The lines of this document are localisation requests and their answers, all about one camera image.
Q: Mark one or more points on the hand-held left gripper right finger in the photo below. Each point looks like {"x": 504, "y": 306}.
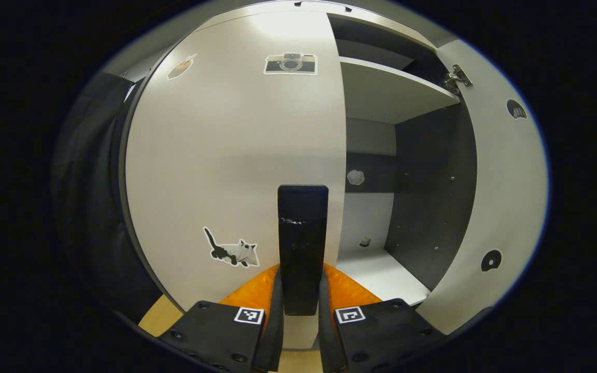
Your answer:
{"x": 327, "y": 336}

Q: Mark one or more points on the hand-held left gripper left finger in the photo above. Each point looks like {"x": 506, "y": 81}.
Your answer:
{"x": 272, "y": 331}

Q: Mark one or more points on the cabinet door with camera sticker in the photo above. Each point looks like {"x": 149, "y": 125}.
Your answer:
{"x": 226, "y": 155}

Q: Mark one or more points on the beige double-door shoe cabinet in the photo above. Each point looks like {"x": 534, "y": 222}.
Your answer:
{"x": 433, "y": 181}

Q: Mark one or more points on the cabinet door with bird sticker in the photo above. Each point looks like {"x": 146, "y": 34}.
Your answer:
{"x": 506, "y": 181}

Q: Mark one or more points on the white cabinet shelf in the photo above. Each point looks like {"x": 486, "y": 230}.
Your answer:
{"x": 381, "y": 277}
{"x": 386, "y": 93}

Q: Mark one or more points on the metal door hinge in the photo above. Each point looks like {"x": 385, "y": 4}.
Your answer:
{"x": 456, "y": 79}

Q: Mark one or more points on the beige cabinet drawer front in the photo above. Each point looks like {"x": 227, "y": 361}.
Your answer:
{"x": 324, "y": 6}

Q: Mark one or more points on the black backdrop cloth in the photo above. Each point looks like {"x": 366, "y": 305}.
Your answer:
{"x": 117, "y": 248}
{"x": 75, "y": 181}

